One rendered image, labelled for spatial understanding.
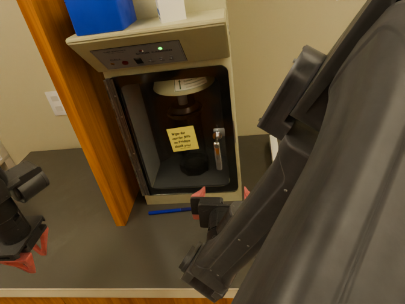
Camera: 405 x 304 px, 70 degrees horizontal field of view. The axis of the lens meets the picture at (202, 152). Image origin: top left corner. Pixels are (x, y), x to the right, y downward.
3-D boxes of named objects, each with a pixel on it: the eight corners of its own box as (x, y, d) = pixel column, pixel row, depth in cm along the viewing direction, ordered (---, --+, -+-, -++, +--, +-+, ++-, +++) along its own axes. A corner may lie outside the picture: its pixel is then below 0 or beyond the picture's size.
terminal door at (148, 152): (145, 194, 95) (106, 76, 73) (238, 190, 91) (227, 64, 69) (144, 196, 95) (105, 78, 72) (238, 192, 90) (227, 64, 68)
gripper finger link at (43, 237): (61, 246, 69) (44, 219, 63) (46, 274, 63) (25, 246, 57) (35, 247, 70) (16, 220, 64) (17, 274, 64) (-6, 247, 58)
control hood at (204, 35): (100, 69, 72) (86, 26, 67) (231, 54, 68) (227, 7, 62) (81, 87, 63) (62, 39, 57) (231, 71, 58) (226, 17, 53)
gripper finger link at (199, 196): (194, 177, 70) (188, 202, 62) (224, 177, 69) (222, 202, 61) (196, 199, 73) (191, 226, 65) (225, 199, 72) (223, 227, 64)
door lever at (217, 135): (225, 159, 84) (216, 160, 84) (221, 131, 78) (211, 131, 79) (224, 171, 79) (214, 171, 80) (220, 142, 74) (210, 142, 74)
